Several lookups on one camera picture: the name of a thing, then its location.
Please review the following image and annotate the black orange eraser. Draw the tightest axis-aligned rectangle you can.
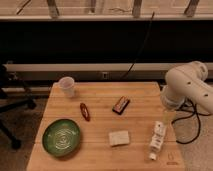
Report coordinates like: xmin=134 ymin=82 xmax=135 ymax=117
xmin=112 ymin=96 xmax=130 ymax=115

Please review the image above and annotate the white sponge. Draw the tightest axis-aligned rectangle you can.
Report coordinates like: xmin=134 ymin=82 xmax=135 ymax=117
xmin=109 ymin=131 xmax=130 ymax=146

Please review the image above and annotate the white tube bottle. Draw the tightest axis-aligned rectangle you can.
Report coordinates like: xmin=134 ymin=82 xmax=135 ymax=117
xmin=149 ymin=121 xmax=166 ymax=160

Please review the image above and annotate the red oval clip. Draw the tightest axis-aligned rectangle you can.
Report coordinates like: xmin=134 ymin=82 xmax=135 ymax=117
xmin=80 ymin=103 xmax=90 ymax=121

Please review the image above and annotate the clear plastic cup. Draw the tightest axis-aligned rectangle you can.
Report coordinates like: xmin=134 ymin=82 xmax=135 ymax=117
xmin=58 ymin=77 xmax=75 ymax=97

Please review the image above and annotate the green bowl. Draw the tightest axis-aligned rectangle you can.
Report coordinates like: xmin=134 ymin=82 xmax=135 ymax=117
xmin=42 ymin=119 xmax=81 ymax=157

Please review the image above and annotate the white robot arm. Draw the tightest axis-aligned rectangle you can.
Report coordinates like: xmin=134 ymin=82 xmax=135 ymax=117
xmin=160 ymin=61 xmax=213 ymax=125

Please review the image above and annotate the black hanging cable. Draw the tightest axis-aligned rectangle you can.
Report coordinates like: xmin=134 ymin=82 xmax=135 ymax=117
xmin=120 ymin=11 xmax=156 ymax=81

